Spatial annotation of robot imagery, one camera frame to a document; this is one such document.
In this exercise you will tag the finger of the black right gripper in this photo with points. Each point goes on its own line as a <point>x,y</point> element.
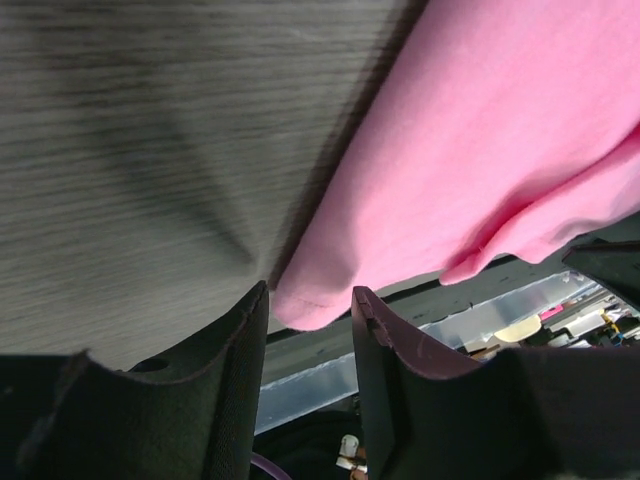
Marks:
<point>614,266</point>

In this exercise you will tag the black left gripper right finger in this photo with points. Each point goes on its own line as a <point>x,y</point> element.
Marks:
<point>430,412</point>

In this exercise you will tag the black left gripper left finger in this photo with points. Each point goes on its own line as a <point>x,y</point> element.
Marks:
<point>188,412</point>

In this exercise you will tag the pink t shirt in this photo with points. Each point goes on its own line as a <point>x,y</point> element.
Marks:
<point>504,127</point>

